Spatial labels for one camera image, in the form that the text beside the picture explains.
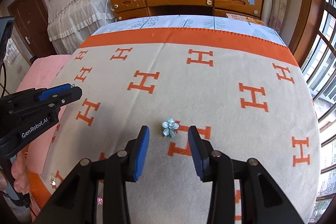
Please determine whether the blue flower brooch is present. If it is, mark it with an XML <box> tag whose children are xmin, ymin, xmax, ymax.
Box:
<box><xmin>161</xmin><ymin>118</ymin><xmax>179</xmax><ymax>138</ymax></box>

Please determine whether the silver ring pink stone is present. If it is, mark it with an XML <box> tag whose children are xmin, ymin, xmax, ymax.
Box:
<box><xmin>97</xmin><ymin>197</ymin><xmax>103</xmax><ymax>205</ymax></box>

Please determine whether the person's left hand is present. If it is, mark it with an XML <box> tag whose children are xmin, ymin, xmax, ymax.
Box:
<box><xmin>11</xmin><ymin>151</ymin><xmax>30</xmax><ymax>194</ymax></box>

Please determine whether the pink bed sheet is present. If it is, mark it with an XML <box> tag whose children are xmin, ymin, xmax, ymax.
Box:
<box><xmin>17</xmin><ymin>55</ymin><xmax>71</xmax><ymax>174</ymax></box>

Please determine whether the brown wooden door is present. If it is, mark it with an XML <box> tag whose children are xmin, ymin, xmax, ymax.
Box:
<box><xmin>8</xmin><ymin>0</ymin><xmax>56</xmax><ymax>58</ymax></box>

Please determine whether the white lace covered furniture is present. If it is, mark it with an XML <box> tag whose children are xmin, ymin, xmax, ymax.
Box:
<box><xmin>47</xmin><ymin>0</ymin><xmax>116</xmax><ymax>55</ymax></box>

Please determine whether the orange H pattern blanket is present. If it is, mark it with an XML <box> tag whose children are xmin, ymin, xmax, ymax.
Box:
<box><xmin>34</xmin><ymin>28</ymin><xmax>320</xmax><ymax>223</ymax></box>

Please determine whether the light blue tree-print sheet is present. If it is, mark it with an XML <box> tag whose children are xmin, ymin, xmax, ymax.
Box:
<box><xmin>93</xmin><ymin>14</ymin><xmax>285</xmax><ymax>46</ymax></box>

